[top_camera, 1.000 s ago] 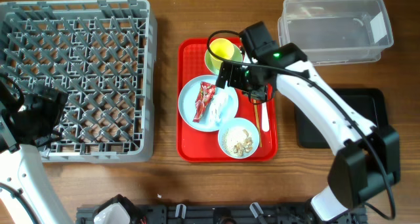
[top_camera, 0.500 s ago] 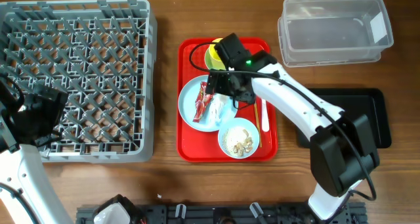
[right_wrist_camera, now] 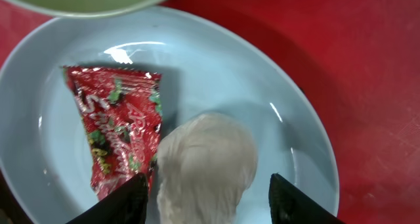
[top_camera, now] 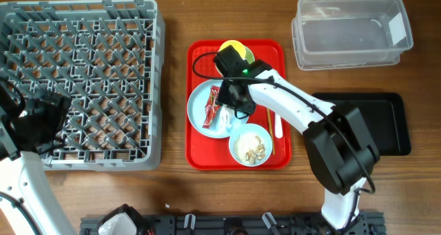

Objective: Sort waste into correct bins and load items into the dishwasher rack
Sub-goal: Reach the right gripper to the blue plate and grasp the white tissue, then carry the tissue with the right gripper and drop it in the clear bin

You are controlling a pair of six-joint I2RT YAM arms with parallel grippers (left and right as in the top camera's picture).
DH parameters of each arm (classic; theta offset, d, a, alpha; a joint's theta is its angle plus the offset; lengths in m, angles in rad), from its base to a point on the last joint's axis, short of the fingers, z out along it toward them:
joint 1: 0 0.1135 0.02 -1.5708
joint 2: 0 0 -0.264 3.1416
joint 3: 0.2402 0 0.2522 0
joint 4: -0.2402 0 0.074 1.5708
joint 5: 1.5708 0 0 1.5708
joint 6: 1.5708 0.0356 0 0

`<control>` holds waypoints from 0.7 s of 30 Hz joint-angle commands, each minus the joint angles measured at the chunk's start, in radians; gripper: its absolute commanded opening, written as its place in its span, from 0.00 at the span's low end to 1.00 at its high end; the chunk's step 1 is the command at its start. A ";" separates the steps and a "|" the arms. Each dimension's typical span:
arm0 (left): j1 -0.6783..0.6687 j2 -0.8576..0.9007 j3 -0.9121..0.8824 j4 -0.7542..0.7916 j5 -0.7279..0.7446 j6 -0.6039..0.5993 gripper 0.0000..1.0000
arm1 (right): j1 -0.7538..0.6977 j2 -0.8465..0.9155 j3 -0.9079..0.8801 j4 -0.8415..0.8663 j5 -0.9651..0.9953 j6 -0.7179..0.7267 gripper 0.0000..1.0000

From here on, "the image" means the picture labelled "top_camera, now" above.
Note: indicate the clear plastic bin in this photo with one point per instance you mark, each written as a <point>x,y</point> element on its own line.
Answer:
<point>338,34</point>

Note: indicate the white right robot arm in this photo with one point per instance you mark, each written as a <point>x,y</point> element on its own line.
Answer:
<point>339,145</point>

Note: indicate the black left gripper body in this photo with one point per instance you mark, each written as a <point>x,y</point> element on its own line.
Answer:
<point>49,119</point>

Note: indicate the light blue plate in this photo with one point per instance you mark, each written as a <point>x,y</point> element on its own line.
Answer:
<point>196,113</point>

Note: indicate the green plastic bowl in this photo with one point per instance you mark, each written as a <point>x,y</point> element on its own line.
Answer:
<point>250,54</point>

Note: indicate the white plastic fork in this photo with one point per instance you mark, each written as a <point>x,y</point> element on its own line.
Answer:
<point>278,127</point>

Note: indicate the rice and peanut scraps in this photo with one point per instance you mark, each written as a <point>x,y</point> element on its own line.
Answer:
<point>249,148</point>

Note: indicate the white napkin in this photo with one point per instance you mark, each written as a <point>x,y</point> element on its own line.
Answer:
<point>226,115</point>

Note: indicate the yellow plastic cup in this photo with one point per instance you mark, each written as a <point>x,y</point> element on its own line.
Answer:
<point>237,45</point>

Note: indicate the white label sticker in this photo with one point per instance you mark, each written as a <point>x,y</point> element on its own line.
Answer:
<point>397,30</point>

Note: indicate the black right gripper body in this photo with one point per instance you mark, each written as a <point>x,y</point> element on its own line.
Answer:
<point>227,97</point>

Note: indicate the light blue bowl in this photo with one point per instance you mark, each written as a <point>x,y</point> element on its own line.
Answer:
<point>250,127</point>

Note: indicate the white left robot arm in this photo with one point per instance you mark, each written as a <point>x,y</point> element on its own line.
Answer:
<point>27,200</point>

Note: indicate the grey dishwasher rack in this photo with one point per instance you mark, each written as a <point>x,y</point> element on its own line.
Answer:
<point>107,56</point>

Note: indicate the wooden chopstick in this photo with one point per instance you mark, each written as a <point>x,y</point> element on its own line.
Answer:
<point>270,129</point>

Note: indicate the red snack wrapper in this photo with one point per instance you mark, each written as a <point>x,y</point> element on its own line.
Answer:
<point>211,106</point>

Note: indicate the black plastic tray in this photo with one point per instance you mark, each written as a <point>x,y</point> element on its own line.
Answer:
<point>384,114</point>

